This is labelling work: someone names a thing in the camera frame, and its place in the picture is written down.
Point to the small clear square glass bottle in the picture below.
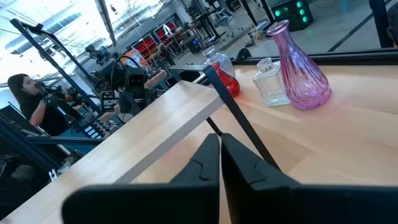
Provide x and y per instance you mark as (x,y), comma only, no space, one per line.
(270,85)

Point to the black computer with green lights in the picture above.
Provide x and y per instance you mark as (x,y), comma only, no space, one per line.
(292,15)

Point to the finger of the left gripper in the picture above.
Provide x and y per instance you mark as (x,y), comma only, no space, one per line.
(148,98)
(129,104)

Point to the person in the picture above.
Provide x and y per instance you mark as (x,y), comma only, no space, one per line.
(46,115)

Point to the tall pink ribbed glass vase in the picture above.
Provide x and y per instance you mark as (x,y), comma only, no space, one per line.
(301,81)

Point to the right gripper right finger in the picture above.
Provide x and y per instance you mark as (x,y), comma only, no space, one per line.
(280,202)

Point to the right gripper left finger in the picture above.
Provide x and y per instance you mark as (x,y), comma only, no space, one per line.
(186,202)

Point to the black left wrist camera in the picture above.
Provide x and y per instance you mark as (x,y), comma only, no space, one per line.
(136,79)

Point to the round red glass vase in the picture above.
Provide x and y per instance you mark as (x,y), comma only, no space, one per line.
(231,85)

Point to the red storage rack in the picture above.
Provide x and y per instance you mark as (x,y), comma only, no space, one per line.
(146,46)
(166,32)

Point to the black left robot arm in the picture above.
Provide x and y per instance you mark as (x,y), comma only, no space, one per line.
(105,74)

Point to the black aluminium table frame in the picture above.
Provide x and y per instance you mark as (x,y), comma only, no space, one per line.
(342,57)

